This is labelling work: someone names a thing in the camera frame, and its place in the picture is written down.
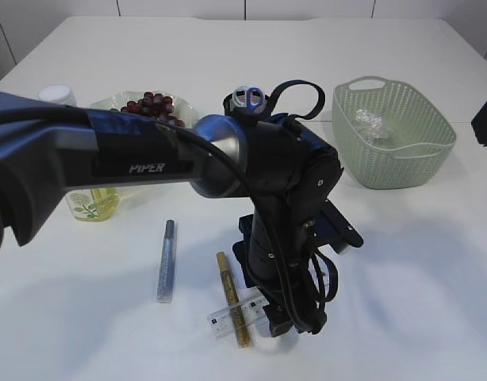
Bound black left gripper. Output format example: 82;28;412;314
233;198;339;337

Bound clear plastic ruler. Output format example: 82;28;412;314
207;287;269;339

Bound clear plastic sheet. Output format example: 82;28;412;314
354;109;389;143

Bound silver glitter pen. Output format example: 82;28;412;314
156;220;176;303

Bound blue capped scissors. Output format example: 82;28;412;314
232;86;266;110

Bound yellow tea bottle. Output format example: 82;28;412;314
38;84;121;223

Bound purple grape bunch with leaves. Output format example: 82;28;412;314
120;91;185;127

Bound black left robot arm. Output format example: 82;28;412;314
0;82;343;336

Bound gold glitter pen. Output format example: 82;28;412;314
216;252;251;348

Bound green woven plastic basket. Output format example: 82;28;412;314
332;76;457;190

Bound black mesh pen holder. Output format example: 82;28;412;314
223;94;272;124

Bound green wavy glass plate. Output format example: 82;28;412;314
89;90;200;129

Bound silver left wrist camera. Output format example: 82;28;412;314
313;199;364;255

